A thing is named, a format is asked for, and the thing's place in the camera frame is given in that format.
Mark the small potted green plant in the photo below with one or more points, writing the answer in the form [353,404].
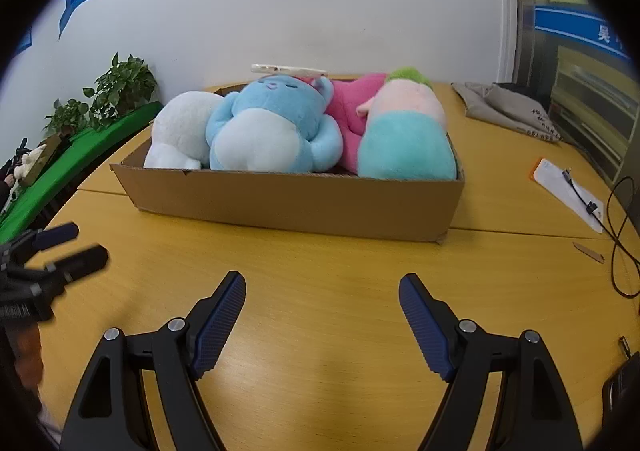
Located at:
[67,116]

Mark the blue plush toy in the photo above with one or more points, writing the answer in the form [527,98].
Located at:
[270,131]

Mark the small wooden stick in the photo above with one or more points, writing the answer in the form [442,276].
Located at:
[590,253]

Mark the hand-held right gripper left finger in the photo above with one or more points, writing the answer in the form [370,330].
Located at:
[220,326]

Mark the cardboard box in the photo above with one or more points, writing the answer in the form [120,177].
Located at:
[300,201]

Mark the grey cloth bag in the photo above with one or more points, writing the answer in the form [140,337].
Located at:
[505,108]

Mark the pastel pink teal plush toy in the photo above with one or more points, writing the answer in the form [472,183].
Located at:
[405,146]

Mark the blue door banner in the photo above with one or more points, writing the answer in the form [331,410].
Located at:
[570,26]

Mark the glass door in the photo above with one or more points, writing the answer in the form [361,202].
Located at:
[575,81]

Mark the large potted green plant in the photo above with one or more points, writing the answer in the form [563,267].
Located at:
[122,86]

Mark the dark flat device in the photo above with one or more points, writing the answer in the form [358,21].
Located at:
[622,386]

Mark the white panda plush toy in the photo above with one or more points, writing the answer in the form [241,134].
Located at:
[180,131]

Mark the beige plush toy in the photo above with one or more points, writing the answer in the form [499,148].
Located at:
[30,162]

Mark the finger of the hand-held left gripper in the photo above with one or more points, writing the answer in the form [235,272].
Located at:
[85,263]
[57,234]

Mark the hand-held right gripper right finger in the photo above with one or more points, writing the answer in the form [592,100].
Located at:
[425,326]

